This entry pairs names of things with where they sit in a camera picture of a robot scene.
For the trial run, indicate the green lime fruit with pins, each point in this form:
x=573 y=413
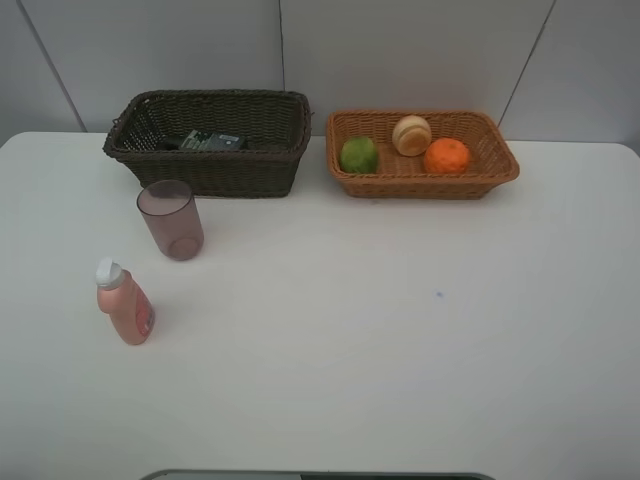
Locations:
x=359 y=155

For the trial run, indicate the brown bread bun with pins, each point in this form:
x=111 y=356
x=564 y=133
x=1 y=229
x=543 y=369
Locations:
x=411 y=136

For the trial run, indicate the orange tangerine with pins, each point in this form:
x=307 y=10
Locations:
x=447 y=156

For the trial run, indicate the translucent purple plastic cup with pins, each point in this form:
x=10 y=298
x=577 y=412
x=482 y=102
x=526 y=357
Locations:
x=170 y=213

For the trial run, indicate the black rectangular bottle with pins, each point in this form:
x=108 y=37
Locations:
x=198 y=140

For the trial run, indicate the pink bottle white cap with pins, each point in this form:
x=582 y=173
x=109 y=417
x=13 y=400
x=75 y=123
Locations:
x=121 y=298

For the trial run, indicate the orange wicker basket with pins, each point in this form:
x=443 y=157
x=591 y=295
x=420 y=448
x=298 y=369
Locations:
x=492 y=162

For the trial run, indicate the dark brown wicker basket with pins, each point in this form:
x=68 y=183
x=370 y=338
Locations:
x=276 y=125

